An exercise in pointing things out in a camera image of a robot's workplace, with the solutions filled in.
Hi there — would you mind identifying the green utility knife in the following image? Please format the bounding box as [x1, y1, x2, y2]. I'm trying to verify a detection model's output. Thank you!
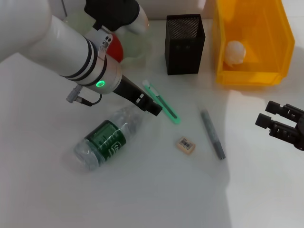
[142, 80, 182, 125]

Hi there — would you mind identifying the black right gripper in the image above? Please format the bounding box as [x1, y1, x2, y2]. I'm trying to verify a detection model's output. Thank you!
[255, 100, 304, 151]

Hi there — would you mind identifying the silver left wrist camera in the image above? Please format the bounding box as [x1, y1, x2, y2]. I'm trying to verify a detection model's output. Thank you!
[84, 0, 150, 33]

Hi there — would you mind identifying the grey marker pen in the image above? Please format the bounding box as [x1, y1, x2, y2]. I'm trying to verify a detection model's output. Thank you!
[201, 109, 227, 160]

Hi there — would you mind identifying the pale green glass fruit bowl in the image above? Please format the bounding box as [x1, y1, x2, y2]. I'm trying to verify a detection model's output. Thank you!
[62, 13, 152, 69]

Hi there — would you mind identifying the yellow plastic bin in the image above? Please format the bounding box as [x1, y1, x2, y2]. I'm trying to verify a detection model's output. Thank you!
[212, 0, 296, 86]

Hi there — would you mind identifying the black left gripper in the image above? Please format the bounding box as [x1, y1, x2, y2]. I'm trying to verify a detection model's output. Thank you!
[112, 74, 163, 117]

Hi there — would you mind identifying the white paper ball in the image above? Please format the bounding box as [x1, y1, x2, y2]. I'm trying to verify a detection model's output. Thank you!
[225, 40, 247, 69]

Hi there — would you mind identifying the red-orange fruit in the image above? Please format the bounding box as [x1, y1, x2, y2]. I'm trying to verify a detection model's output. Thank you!
[105, 32, 124, 63]

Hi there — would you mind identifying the black mesh pen holder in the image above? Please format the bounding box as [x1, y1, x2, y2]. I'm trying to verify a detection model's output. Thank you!
[165, 13, 206, 76]

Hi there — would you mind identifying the beige eraser with barcode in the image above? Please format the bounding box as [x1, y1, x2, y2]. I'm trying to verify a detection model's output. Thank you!
[176, 136, 197, 155]

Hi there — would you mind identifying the clear green-label water bottle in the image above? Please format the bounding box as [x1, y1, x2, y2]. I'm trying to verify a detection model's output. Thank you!
[74, 104, 155, 171]

